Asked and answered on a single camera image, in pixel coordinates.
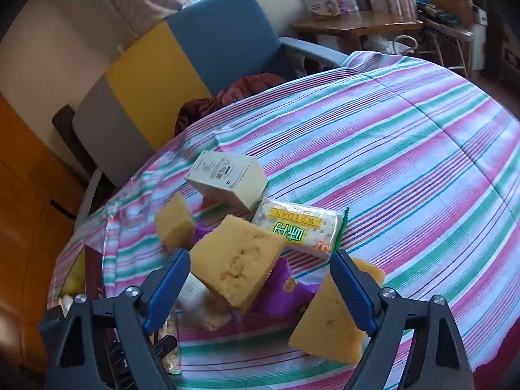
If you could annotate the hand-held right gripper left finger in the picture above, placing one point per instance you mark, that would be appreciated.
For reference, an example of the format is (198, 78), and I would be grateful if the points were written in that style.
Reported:
(168, 288)

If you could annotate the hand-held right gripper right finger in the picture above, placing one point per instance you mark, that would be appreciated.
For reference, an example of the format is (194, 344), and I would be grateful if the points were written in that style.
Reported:
(353, 292)

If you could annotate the white pastry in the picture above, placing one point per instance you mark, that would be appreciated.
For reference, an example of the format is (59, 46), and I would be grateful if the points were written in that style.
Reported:
(195, 296)

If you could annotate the yellow sponge block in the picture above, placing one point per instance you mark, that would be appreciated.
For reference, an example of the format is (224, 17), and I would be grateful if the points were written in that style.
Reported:
(174, 221)
(325, 329)
(235, 260)

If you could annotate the small purple snack packet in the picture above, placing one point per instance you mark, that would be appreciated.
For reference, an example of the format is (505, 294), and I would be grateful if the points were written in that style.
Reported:
(202, 233)

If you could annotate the large purple snack packet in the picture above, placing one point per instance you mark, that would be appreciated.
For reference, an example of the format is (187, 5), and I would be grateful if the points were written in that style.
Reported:
(286, 288)

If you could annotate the cream white carton box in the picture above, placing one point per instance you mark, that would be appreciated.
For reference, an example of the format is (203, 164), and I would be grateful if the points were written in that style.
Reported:
(227, 178)

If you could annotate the clear snack packet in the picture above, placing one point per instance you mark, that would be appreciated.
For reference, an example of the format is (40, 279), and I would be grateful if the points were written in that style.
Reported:
(172, 363)

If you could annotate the small white wrapped candy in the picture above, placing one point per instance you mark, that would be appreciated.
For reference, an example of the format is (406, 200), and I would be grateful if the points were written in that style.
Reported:
(67, 304)

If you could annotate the orange wooden cabinet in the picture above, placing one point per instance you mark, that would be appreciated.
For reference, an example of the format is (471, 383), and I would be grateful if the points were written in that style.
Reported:
(24, 195)

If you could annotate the black chair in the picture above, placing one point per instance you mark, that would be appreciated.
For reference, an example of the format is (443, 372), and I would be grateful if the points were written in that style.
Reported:
(65, 126)

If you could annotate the dark red cloth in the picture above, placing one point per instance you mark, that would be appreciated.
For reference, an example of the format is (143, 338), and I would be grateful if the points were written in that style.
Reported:
(243, 89)

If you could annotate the grey yellow blue armchair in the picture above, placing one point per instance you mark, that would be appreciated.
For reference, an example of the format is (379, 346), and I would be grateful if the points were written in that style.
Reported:
(219, 36)

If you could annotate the wooden desk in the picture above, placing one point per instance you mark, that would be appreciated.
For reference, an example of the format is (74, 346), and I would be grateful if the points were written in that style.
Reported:
(357, 22)

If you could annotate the small purple box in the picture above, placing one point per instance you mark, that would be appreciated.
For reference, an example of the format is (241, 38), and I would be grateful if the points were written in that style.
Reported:
(349, 2)

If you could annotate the cluttered wooden shelf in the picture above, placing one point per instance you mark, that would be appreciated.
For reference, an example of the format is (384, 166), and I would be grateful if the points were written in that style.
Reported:
(451, 16)

